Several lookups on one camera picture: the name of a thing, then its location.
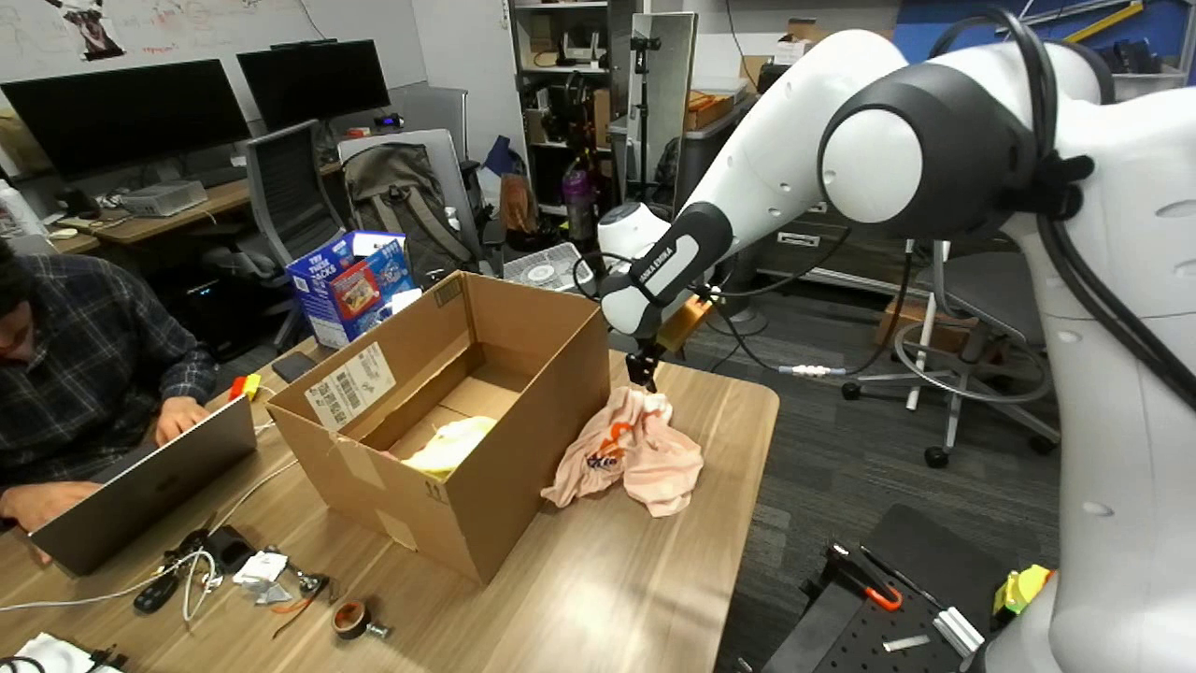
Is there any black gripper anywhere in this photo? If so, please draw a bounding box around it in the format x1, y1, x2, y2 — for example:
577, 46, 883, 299
625, 334, 667, 396

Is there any peach cloth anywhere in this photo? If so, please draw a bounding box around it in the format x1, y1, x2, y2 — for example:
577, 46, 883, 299
539, 386, 707, 521

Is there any white cloth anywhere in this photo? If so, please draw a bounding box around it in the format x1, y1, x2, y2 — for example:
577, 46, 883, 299
396, 435, 458, 477

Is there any brown cardboard box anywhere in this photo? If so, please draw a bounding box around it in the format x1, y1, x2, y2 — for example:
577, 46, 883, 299
263, 268, 611, 582

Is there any blue product box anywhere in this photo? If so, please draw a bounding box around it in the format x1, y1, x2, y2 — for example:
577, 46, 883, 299
287, 229, 425, 356

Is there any small cardboard box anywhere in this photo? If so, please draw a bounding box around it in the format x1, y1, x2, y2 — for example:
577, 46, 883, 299
870, 290, 989, 359

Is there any person left hand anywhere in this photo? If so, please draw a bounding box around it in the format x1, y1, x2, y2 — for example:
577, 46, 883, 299
150, 391, 211, 447

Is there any person right hand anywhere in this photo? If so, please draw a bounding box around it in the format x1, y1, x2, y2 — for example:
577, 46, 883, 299
0, 477, 98, 540

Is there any white plastic bin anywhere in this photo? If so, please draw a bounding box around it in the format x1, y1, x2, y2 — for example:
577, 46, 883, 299
500, 240, 599, 299

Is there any grey round trash can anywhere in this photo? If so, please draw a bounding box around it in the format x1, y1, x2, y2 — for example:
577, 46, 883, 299
667, 116, 733, 216

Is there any black tripod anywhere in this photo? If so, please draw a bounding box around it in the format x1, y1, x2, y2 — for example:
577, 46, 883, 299
626, 22, 663, 209

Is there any metal shelf rack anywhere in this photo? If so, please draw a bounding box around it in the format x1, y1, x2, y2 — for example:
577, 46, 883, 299
505, 0, 626, 282

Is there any black phone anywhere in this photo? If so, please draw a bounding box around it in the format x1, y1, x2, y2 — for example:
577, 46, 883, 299
271, 350, 323, 389

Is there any black drafting chair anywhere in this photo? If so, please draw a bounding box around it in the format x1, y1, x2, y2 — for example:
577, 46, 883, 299
837, 237, 1062, 471

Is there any flat cardboard carton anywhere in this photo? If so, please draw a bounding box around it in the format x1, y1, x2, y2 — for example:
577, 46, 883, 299
742, 14, 833, 77

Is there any brown tape roll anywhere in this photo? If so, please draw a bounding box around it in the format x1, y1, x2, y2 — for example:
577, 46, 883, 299
332, 597, 393, 642

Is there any grey framed mesh chair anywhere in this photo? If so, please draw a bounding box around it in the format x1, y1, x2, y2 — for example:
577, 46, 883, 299
239, 121, 349, 268

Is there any clear plastic bag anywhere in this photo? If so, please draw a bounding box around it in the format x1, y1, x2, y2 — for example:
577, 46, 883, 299
252, 565, 332, 609

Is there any white paper slip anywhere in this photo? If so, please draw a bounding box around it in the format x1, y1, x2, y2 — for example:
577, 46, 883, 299
229, 550, 292, 591

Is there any yellow green tape patch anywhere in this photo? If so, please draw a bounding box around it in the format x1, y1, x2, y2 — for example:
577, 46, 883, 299
989, 561, 1057, 621

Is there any blue panel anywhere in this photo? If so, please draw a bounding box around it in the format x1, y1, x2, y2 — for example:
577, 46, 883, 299
893, 0, 1196, 68

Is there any black computer monitor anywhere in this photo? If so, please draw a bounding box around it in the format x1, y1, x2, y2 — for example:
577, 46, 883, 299
235, 36, 393, 135
0, 55, 252, 181

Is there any black pouch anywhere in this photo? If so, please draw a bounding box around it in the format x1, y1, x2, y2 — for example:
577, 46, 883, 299
184, 521, 259, 577

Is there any silver laptop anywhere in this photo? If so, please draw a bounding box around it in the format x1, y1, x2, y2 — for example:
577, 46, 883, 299
31, 396, 259, 577

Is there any black remote control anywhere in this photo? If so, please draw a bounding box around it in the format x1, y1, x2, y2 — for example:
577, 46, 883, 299
129, 565, 192, 612

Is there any person in plaid shirt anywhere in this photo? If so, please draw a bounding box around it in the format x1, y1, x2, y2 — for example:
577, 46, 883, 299
0, 240, 217, 535

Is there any dog picture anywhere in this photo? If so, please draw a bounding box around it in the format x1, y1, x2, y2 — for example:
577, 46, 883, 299
47, 0, 126, 65

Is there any magazine paper stack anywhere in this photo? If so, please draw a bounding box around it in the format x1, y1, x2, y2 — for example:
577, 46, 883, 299
0, 628, 126, 673

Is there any thin black camera cable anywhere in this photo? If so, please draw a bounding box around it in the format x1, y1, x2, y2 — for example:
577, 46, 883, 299
567, 240, 645, 308

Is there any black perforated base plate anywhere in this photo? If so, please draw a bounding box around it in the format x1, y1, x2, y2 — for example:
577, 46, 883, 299
757, 501, 1002, 673

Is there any orange handled tool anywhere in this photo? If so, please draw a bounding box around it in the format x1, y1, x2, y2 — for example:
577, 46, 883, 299
825, 540, 906, 616

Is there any silver metal bracket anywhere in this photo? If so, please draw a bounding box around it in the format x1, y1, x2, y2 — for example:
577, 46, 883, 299
874, 603, 987, 660

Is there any white charging cable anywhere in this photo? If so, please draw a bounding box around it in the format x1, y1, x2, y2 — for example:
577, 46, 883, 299
0, 396, 277, 621

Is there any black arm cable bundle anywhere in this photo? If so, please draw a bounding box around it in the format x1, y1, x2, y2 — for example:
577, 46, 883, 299
708, 4, 1196, 414

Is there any wooden wall desk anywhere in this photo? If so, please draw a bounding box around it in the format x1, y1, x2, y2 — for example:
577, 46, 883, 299
0, 181, 259, 282

